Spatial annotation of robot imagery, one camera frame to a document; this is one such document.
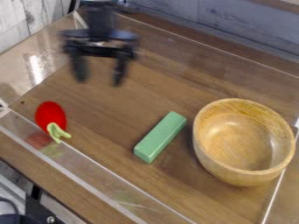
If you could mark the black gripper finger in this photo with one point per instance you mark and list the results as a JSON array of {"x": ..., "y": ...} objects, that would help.
[
  {"x": 120, "y": 68},
  {"x": 79, "y": 67}
]

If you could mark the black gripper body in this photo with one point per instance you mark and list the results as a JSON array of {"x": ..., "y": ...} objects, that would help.
[{"x": 117, "y": 43}]

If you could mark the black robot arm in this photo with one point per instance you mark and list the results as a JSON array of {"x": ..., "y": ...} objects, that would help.
[{"x": 100, "y": 20}]

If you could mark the green rectangular block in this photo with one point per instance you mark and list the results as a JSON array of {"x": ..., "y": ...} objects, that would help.
[{"x": 160, "y": 135}]

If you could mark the wooden bowl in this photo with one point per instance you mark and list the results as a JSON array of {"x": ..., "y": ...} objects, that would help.
[{"x": 243, "y": 141}]

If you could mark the clear acrylic corner bracket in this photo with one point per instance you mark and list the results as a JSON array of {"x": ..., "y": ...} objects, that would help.
[{"x": 80, "y": 24}]

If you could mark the clear acrylic front wall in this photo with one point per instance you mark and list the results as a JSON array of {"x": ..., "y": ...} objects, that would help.
[{"x": 132, "y": 202}]

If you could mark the clear acrylic wall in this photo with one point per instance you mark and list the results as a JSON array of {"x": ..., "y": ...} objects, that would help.
[
  {"x": 173, "y": 50},
  {"x": 132, "y": 202}
]

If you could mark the clear acrylic back wall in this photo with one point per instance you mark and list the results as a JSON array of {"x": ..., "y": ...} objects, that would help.
[{"x": 173, "y": 50}]

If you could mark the black metal mount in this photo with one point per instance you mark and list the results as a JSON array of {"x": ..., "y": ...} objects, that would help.
[{"x": 20, "y": 209}]

